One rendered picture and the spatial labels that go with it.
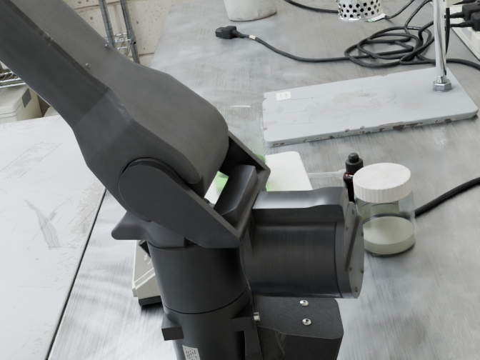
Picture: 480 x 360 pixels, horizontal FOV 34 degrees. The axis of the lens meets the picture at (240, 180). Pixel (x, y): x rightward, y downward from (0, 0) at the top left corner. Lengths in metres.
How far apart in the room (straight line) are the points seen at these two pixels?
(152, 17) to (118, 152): 2.83
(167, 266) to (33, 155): 0.81
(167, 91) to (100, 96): 0.04
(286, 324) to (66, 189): 0.65
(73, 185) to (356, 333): 0.53
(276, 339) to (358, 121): 0.66
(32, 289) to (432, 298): 0.43
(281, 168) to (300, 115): 0.34
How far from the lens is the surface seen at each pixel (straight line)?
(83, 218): 1.02
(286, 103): 1.23
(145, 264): 0.81
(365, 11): 1.13
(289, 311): 0.53
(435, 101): 1.17
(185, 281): 0.48
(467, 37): 1.41
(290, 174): 0.82
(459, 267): 0.81
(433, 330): 0.73
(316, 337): 0.51
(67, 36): 0.45
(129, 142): 0.43
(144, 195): 0.44
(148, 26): 3.27
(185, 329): 0.50
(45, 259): 0.96
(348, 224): 0.46
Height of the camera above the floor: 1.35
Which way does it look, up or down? 26 degrees down
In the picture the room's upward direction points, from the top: 10 degrees counter-clockwise
